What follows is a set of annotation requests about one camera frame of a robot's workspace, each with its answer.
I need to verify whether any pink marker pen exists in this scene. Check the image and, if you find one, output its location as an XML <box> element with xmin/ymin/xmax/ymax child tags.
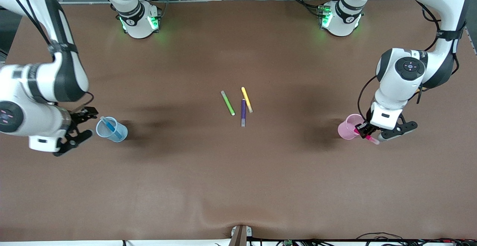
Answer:
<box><xmin>353</xmin><ymin>127</ymin><xmax>380</xmax><ymax>145</ymax></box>

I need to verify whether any blue marker pen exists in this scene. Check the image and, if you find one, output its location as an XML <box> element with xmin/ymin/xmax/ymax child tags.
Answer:
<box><xmin>100</xmin><ymin>116</ymin><xmax>123</xmax><ymax>140</ymax></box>

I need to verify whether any green marker pen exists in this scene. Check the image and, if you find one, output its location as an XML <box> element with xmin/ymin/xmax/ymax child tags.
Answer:
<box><xmin>221</xmin><ymin>90</ymin><xmax>236</xmax><ymax>116</ymax></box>

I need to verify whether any yellow marker pen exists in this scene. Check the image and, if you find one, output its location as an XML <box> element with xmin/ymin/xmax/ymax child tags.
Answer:
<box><xmin>241</xmin><ymin>86</ymin><xmax>254</xmax><ymax>113</ymax></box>

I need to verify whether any light blue plastic cup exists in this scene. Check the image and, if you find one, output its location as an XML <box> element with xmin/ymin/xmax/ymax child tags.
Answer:
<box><xmin>96</xmin><ymin>116</ymin><xmax>129</xmax><ymax>143</ymax></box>

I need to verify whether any pink plastic cup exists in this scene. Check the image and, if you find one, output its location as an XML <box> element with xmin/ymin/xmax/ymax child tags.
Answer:
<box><xmin>337</xmin><ymin>114</ymin><xmax>367</xmax><ymax>141</ymax></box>

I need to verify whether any brown table cover sheet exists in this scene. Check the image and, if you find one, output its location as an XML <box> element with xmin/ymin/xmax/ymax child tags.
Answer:
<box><xmin>0</xmin><ymin>0</ymin><xmax>477</xmax><ymax>241</ymax></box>

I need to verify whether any camera mount post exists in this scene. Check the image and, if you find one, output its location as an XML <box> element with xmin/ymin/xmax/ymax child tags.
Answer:
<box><xmin>228</xmin><ymin>224</ymin><xmax>254</xmax><ymax>246</ymax></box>

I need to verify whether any black cable bundle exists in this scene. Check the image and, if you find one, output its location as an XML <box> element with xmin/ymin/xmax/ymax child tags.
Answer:
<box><xmin>356</xmin><ymin>232</ymin><xmax>477</xmax><ymax>246</ymax></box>

